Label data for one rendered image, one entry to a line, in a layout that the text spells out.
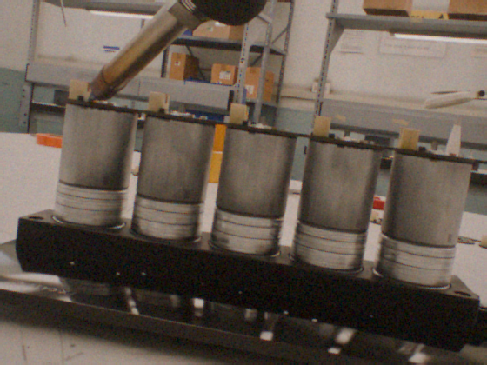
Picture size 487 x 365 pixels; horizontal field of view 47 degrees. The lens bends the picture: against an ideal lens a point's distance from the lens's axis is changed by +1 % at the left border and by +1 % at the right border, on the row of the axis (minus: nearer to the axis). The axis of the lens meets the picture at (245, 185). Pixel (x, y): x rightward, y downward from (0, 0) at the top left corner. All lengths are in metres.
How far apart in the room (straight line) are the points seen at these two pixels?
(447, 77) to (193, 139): 4.52
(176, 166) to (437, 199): 0.08
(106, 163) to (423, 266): 0.11
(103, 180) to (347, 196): 0.08
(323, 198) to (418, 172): 0.03
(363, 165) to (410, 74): 4.54
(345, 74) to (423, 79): 0.61
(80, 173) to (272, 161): 0.06
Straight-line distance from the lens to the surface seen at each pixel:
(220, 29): 4.72
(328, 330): 0.16
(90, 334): 0.16
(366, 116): 2.55
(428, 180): 0.18
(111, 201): 0.20
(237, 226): 0.18
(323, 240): 0.18
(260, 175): 0.18
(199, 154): 0.19
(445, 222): 0.18
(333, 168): 0.18
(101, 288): 0.17
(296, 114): 4.87
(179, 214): 0.19
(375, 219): 0.46
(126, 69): 0.17
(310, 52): 4.91
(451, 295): 0.18
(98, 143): 0.19
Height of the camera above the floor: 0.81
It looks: 6 degrees down
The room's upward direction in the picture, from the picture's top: 8 degrees clockwise
